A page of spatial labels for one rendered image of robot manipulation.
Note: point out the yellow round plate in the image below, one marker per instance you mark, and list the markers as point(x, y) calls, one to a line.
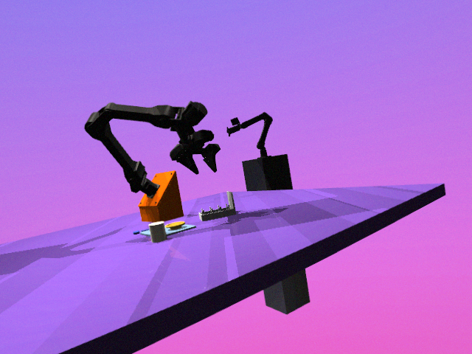
point(174, 226)

